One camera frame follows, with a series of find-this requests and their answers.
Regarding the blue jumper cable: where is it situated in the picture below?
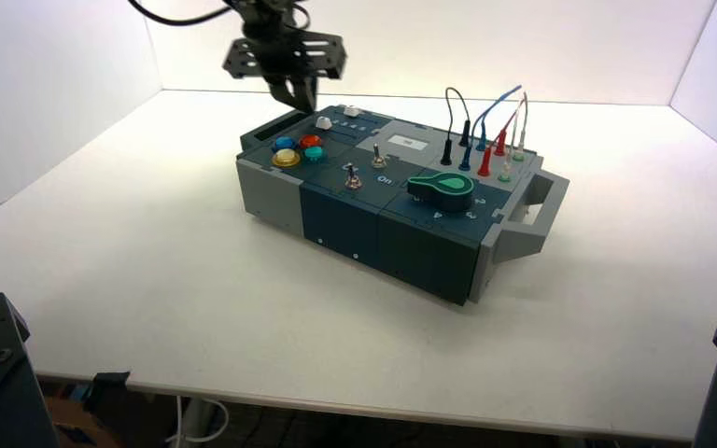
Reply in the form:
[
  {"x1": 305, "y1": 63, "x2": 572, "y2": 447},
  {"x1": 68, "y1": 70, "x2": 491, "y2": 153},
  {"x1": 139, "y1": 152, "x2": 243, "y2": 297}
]
[{"x1": 457, "y1": 84, "x2": 523, "y2": 173}]

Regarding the dark left arm base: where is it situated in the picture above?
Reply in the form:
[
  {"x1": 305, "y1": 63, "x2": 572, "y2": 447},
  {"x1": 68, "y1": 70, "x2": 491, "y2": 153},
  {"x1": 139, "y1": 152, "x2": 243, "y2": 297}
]
[{"x1": 0, "y1": 291, "x2": 60, "y2": 448}]

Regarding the white jumper cable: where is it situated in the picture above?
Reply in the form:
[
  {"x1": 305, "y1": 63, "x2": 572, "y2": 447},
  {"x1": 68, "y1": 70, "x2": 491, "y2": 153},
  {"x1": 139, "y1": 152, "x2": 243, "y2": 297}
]
[{"x1": 497, "y1": 91, "x2": 529, "y2": 184}]

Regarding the black jumper cable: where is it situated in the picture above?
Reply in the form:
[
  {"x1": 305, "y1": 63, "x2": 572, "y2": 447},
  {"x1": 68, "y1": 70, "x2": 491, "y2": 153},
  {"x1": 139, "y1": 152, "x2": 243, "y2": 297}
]
[{"x1": 439, "y1": 86, "x2": 472, "y2": 167}]

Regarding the black table clamp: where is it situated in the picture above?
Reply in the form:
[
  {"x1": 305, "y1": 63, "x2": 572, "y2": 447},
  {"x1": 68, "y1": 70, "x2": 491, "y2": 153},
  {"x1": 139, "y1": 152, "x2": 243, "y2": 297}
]
[{"x1": 83, "y1": 371, "x2": 132, "y2": 414}]

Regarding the red jumper cable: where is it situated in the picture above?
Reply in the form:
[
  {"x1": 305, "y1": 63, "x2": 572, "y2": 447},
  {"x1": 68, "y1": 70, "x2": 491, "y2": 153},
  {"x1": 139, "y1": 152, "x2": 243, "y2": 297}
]
[{"x1": 476, "y1": 109, "x2": 519, "y2": 178}]

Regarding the grey and dark blue task box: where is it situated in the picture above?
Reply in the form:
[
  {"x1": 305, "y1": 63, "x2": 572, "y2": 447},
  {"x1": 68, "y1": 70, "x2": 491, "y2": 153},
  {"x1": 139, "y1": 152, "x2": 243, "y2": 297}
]
[{"x1": 235, "y1": 105, "x2": 570, "y2": 307}]

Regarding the green rotary knob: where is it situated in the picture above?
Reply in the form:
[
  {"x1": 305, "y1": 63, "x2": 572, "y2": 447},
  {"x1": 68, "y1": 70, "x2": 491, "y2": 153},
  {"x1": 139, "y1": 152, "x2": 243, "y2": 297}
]
[{"x1": 406, "y1": 172, "x2": 476, "y2": 214}]

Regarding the brown cardboard box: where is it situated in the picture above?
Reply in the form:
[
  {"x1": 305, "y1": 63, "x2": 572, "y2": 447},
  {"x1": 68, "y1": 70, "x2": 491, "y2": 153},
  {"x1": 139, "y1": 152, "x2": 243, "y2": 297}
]
[{"x1": 43, "y1": 395, "x2": 119, "y2": 448}]

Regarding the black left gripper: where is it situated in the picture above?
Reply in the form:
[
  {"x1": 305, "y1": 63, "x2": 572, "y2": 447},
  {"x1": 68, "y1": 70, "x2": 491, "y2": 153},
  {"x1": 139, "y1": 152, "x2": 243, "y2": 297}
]
[{"x1": 221, "y1": 21, "x2": 348, "y2": 115}]

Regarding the small white display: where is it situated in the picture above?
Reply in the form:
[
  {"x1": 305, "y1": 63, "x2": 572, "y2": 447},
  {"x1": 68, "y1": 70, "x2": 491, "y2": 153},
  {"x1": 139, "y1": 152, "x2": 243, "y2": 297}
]
[{"x1": 387, "y1": 133, "x2": 429, "y2": 151}]

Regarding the yellow push button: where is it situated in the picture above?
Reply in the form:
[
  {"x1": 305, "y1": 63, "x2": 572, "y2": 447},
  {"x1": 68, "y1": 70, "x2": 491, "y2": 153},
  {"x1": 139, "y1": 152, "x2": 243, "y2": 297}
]
[{"x1": 271, "y1": 148, "x2": 302, "y2": 169}]

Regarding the white table leg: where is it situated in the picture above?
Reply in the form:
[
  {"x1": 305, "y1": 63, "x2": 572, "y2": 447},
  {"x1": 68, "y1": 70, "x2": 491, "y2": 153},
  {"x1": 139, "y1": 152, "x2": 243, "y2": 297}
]
[{"x1": 176, "y1": 397, "x2": 213, "y2": 448}]

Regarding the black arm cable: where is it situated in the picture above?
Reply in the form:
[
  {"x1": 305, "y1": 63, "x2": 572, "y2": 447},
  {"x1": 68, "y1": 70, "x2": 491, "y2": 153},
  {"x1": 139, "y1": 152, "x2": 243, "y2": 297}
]
[{"x1": 127, "y1": 0, "x2": 244, "y2": 28}]

